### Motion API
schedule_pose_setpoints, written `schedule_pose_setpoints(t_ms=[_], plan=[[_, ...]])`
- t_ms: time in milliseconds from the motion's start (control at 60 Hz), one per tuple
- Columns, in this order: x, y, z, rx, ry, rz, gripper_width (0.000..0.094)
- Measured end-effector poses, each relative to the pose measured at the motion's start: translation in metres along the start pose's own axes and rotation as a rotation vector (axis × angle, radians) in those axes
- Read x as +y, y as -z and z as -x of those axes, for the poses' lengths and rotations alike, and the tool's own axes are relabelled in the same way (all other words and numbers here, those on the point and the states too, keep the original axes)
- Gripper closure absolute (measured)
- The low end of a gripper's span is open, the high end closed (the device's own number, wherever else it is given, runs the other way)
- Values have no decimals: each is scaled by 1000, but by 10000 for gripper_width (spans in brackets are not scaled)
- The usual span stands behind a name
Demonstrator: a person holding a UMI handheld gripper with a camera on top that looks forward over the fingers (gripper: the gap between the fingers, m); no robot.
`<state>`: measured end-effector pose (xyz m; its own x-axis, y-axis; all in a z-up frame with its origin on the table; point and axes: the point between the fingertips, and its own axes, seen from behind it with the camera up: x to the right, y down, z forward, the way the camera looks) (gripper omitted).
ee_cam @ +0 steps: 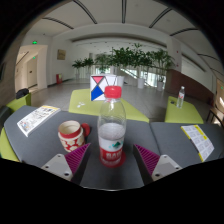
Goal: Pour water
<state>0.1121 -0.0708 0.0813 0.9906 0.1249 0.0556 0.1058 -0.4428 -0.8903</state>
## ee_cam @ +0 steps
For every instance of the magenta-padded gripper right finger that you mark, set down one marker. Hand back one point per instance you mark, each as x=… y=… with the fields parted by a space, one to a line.
x=158 y=163

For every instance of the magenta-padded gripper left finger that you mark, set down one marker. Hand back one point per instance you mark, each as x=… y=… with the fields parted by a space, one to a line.
x=66 y=163

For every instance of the clear red-capped water bottle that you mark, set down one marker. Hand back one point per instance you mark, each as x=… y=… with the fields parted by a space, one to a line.
x=111 y=133

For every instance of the small clear water bottle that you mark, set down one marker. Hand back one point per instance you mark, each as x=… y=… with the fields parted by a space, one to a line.
x=180 y=98

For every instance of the red mug with white flowers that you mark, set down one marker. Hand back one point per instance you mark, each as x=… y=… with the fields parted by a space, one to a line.
x=70 y=136

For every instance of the yellow-edged printed booklet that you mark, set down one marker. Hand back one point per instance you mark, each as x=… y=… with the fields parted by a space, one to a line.
x=198 y=141

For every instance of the white printed booklet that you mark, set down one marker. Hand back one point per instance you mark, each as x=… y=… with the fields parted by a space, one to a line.
x=36 y=119

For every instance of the yellow-green seat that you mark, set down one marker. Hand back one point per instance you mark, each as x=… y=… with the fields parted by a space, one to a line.
x=20 y=104

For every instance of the wooden bench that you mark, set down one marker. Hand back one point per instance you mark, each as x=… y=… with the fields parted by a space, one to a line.
x=216 y=115

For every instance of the dark grey seat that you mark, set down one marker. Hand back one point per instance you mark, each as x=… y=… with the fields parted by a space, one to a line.
x=4 y=115

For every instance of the white red blue geometric box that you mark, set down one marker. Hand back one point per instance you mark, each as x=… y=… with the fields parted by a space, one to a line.
x=98 y=87

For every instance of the black bag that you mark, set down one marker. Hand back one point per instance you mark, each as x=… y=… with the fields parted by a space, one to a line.
x=22 y=93

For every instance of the red fire extinguisher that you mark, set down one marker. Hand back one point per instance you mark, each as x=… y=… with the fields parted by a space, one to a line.
x=59 y=79

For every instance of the row of potted green plants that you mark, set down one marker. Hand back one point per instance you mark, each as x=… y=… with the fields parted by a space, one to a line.
x=130 y=60

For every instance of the green exit sign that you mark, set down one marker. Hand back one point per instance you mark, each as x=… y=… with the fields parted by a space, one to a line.
x=34 y=42

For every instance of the golden wall plaque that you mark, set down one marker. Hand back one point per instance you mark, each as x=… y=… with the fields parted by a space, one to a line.
x=61 y=54

